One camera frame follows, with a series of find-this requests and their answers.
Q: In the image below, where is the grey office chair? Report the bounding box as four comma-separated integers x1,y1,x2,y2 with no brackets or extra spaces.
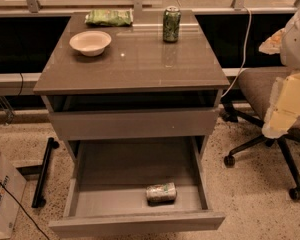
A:
221,66,300,201

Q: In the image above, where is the black metal bar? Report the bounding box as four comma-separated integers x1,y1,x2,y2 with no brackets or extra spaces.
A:
32,137,59,208

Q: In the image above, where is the black cable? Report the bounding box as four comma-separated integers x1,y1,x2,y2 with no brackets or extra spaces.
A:
0,162,51,240

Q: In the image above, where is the green chip bag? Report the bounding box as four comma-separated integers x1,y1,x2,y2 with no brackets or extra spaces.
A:
85,9,133,27

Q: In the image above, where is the white cable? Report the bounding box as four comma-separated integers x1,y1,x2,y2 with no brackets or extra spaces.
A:
221,6,253,99

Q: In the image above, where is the open grey middle drawer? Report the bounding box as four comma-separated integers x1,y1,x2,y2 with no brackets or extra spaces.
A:
49,137,225,238

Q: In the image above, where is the grey drawer cabinet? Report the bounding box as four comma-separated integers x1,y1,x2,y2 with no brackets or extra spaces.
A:
33,9,231,239

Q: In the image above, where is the green soda can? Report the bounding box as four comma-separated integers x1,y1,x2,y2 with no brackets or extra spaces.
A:
163,6,181,43

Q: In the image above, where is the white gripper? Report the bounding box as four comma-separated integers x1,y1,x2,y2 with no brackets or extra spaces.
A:
259,7,300,139

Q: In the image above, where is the white cardboard box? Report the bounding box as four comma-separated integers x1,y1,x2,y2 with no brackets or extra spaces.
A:
0,152,26,239

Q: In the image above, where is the white bowl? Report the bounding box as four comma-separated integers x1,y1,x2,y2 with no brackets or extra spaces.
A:
69,31,112,57

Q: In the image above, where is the closed grey top drawer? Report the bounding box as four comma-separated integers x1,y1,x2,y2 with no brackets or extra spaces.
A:
49,108,219,140

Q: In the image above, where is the silver 7up can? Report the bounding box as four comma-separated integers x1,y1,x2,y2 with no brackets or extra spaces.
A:
146,182,177,203

